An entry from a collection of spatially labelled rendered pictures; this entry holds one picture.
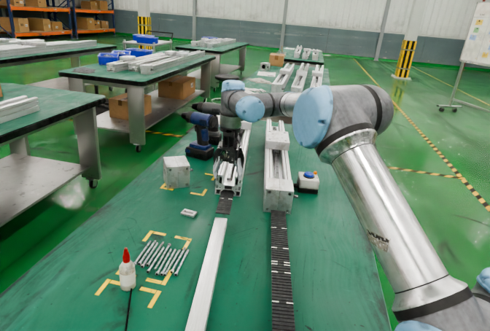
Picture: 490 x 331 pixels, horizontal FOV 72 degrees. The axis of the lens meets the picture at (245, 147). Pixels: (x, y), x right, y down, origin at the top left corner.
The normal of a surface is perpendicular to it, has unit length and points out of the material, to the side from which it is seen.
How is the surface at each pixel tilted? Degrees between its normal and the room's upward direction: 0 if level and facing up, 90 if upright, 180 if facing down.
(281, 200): 90
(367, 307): 0
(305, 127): 87
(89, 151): 90
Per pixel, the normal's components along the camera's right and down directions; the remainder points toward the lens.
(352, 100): 0.37, -0.50
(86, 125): -0.19, 0.35
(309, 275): 0.07, -0.93
